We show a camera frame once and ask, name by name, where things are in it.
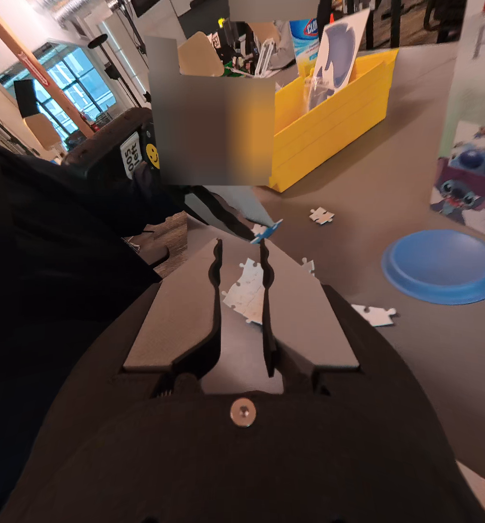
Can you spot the tan cardboard sheet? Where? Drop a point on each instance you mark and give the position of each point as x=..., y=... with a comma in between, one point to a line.
x=199, y=57
x=42, y=130

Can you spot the person's left forearm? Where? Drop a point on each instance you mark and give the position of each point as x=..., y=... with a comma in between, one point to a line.
x=62, y=212

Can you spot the disinfectant wipes canister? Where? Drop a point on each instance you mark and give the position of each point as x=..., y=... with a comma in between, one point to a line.
x=305, y=41

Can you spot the yellow plastic bin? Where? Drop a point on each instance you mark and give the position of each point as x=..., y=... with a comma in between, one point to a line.
x=332, y=110

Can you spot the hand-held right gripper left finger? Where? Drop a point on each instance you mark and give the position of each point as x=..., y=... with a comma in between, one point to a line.
x=173, y=322

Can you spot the small black white marker tag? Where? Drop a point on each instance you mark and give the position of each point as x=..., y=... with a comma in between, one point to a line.
x=216, y=41

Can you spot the assembled curved puzzle section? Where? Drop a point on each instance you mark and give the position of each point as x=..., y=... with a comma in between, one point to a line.
x=244, y=290

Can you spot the black square panel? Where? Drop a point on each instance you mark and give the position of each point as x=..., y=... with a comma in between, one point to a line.
x=26, y=98

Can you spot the dark blue puzzle piece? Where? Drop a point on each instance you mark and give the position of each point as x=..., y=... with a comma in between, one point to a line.
x=269, y=233

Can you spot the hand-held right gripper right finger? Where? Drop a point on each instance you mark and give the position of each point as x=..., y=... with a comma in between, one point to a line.
x=311, y=327

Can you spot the single white puzzle piece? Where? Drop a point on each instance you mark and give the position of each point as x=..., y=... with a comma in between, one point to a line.
x=322, y=215

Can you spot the cartoon printed puzzle box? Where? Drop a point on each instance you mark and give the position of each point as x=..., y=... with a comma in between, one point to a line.
x=471, y=122

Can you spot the black tripod stand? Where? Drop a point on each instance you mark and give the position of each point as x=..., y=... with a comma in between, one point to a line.
x=122, y=85

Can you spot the wooden post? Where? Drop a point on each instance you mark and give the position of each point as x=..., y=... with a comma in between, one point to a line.
x=34, y=69

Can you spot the blue round ball stand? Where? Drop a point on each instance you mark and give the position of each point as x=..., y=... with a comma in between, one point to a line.
x=442, y=265

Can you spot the joined white puzzle pieces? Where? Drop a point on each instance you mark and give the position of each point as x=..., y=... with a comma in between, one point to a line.
x=375, y=315

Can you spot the white paper sheet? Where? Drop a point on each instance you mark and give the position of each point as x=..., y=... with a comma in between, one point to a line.
x=340, y=49

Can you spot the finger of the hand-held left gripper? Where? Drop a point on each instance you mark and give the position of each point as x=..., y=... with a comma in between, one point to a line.
x=252, y=204
x=197, y=206

